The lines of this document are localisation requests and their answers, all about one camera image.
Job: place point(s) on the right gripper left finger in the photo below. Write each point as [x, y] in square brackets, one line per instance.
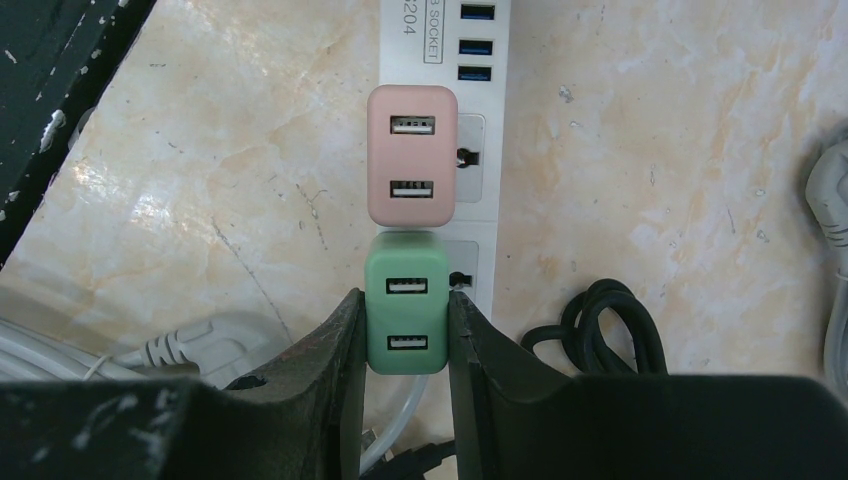
[299, 416]

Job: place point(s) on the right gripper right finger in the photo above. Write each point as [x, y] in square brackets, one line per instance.
[517, 418]

